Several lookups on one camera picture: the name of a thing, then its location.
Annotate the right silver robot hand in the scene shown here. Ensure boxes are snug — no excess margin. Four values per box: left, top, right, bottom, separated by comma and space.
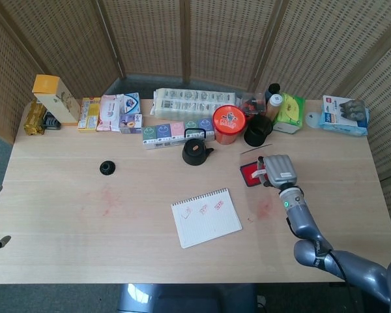
256, 154, 298, 190

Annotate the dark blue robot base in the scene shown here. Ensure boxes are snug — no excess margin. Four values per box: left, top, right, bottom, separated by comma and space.
117, 282, 258, 313

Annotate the spiral notepad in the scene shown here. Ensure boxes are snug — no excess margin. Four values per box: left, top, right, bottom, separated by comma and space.
170, 187, 243, 250

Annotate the red ink pad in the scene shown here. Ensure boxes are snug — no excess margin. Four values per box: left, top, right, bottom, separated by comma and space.
239, 143, 274, 188

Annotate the green tissue pack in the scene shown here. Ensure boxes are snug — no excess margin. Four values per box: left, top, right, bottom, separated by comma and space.
272, 93, 306, 135

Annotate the pale blue round disc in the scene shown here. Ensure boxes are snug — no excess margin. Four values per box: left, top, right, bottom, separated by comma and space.
304, 111, 322, 128

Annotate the brown bottle white cap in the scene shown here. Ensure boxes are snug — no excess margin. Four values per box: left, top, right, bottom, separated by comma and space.
266, 93, 283, 121

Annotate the orange cylindrical tub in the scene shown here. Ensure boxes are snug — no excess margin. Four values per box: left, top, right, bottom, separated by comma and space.
212, 104, 248, 145

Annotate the blue white wipes pack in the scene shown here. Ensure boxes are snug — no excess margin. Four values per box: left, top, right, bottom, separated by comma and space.
318, 95, 369, 137

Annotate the clear plastic clip box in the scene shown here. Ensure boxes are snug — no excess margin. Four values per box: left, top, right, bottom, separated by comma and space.
240, 92, 268, 116

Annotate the dark bottle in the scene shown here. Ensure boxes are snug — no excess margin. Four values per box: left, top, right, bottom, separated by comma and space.
265, 83, 282, 102

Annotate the gold foil pack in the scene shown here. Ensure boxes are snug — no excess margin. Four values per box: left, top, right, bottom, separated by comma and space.
23, 99, 48, 136

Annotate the black teapot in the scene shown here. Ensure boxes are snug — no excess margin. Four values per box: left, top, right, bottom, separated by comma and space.
181, 128, 215, 166

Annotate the grey item blister pack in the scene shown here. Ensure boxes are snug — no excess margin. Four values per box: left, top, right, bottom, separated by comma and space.
337, 98, 369, 121

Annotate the tall cream orange box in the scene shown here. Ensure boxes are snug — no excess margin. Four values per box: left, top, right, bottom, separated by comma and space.
31, 74, 81, 127

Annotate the yellow flat box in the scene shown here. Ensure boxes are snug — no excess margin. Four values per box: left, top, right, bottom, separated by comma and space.
77, 97, 102, 132

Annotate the row of pastel boxes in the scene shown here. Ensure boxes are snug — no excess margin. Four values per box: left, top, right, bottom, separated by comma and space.
141, 117, 216, 151

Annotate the pink wet wipes pack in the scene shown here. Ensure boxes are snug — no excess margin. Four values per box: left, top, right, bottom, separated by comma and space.
96, 94, 124, 132

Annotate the purple small box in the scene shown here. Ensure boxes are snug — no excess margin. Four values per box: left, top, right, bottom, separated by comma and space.
119, 113, 143, 135

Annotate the blue white small box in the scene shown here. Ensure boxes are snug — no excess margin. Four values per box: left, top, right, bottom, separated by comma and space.
119, 92, 141, 116

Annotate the wooden woven folding screen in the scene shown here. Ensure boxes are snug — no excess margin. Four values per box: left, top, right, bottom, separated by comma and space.
0, 0, 391, 258

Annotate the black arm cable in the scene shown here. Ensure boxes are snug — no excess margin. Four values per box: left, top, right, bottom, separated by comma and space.
285, 217, 358, 313

